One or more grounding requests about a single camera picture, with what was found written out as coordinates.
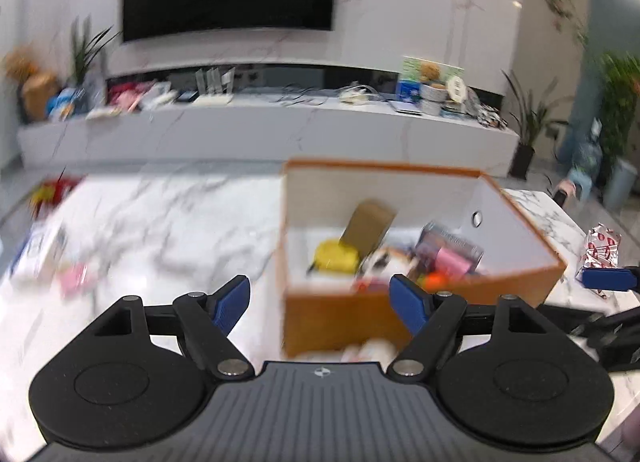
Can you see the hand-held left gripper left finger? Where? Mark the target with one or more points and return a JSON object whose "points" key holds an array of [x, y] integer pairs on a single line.
{"points": [[229, 302]]}

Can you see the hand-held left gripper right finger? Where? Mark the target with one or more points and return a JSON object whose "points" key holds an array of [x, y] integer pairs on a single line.
{"points": [[410, 302]]}

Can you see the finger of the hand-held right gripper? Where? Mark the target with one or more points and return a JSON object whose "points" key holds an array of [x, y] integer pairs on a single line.
{"points": [[570, 310], [605, 279]]}

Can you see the orange crochet fruit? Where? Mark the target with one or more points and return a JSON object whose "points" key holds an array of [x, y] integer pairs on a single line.
{"points": [[434, 281]]}

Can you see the pink case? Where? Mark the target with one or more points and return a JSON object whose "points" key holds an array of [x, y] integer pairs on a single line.
{"points": [[452, 262]]}

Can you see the orange cardboard storage box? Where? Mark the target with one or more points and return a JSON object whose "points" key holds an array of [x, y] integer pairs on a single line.
{"points": [[340, 312]]}

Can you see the dark picture-printed box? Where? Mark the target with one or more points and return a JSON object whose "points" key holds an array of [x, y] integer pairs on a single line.
{"points": [[450, 237]]}

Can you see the brown cardboard box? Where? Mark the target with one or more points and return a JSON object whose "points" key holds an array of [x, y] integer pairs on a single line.
{"points": [[367, 227]]}

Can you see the yellow rectangular box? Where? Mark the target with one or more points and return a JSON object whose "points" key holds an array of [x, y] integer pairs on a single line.
{"points": [[335, 257]]}

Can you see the shiny red-white wrapped packet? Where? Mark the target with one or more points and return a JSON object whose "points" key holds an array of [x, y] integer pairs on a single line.
{"points": [[602, 247]]}

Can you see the white crochet doll flower hat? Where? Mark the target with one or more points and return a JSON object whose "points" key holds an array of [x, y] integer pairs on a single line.
{"points": [[372, 349]]}

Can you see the grey waste bin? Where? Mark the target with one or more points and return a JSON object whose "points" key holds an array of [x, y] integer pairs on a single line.
{"points": [[620, 187]]}

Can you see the pink stool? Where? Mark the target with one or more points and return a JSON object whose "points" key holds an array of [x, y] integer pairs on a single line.
{"points": [[565, 189]]}

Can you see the potted plant in black pot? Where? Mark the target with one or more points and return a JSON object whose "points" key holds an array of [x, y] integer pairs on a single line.
{"points": [[522, 159]]}

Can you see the pink card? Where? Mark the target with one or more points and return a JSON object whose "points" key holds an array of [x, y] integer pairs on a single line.
{"points": [[74, 281]]}

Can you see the white marble media console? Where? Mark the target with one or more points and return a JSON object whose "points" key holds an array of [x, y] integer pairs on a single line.
{"points": [[250, 134]]}

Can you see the tall green bushy plant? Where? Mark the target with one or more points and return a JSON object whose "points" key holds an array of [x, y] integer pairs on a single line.
{"points": [[622, 107]]}

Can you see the white product box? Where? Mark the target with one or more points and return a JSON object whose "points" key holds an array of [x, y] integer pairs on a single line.
{"points": [[40, 249]]}

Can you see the cow-print item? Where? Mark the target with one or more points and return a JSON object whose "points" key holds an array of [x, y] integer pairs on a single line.
{"points": [[489, 112]]}

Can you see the white wifi router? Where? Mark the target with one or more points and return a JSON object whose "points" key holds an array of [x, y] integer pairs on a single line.
{"points": [[214, 98]]}

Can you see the red feather decoration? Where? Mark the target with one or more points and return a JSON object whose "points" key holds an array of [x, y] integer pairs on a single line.
{"points": [[52, 192]]}

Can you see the teddy bear in white cup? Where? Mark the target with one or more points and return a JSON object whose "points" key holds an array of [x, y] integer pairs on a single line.
{"points": [[432, 87]]}

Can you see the round paper fan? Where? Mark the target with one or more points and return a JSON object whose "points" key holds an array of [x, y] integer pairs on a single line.
{"points": [[456, 89]]}

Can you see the pink plush toy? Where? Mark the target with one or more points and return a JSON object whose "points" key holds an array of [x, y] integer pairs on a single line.
{"points": [[127, 98]]}

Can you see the blue snack bag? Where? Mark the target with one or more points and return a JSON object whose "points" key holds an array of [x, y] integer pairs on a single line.
{"points": [[61, 103]]}

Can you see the gold vase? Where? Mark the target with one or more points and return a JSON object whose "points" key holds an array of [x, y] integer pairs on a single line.
{"points": [[41, 94]]}

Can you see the hanging green vine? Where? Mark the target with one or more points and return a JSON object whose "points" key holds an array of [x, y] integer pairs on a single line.
{"points": [[557, 2]]}

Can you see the green leafy plant in vase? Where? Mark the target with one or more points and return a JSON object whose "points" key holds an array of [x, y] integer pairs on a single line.
{"points": [[87, 52]]}

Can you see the dried flower bunch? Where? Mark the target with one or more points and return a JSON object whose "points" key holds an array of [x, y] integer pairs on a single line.
{"points": [[20, 64]]}

